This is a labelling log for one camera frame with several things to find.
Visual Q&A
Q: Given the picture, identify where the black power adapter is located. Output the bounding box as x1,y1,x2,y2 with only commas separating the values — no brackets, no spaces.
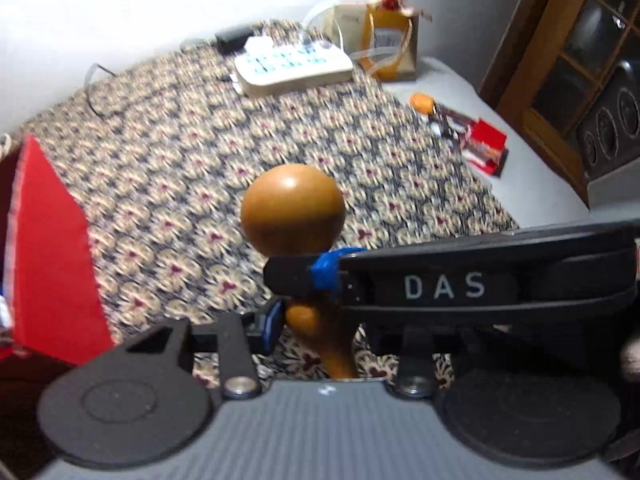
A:
214,24,254,55

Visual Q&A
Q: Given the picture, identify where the floral patterned tablecloth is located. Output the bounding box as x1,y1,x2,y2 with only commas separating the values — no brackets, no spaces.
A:
11,47,514,365

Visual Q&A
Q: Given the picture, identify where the yellow gift bag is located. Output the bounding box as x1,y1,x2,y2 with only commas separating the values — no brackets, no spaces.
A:
322,0,433,82

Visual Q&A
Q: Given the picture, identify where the person's right hand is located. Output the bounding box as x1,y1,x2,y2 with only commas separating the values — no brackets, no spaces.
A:
620,335,640,382

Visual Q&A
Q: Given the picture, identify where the white power strip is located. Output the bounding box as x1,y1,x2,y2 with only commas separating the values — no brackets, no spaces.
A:
230,36,354,98

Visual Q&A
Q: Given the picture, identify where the black cable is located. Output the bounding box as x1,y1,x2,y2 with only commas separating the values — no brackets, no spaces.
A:
83,62,120,118

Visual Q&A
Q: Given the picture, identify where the orange key fob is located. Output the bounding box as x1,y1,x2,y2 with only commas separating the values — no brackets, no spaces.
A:
409,92,437,116

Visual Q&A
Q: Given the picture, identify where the brown calabash gourd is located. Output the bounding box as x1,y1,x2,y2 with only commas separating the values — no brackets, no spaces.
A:
241,164,358,379

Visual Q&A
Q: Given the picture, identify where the red cardboard box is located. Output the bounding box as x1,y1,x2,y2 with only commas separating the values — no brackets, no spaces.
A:
1,136,113,365

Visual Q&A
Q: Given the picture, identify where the black speaker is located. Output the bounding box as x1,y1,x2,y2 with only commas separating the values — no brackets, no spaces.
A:
576,60,639,182

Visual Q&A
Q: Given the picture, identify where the wooden glass cabinet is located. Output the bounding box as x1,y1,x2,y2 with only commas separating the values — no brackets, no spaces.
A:
480,0,639,198

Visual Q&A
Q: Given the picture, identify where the small red box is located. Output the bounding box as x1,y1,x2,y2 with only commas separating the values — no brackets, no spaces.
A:
460,119,508,177

